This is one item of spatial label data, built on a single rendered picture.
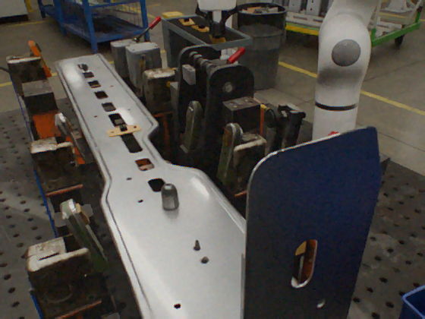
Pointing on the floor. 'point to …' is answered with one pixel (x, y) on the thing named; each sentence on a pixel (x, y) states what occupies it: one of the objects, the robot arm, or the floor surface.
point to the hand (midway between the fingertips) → (217, 29)
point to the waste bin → (262, 39)
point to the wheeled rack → (377, 36)
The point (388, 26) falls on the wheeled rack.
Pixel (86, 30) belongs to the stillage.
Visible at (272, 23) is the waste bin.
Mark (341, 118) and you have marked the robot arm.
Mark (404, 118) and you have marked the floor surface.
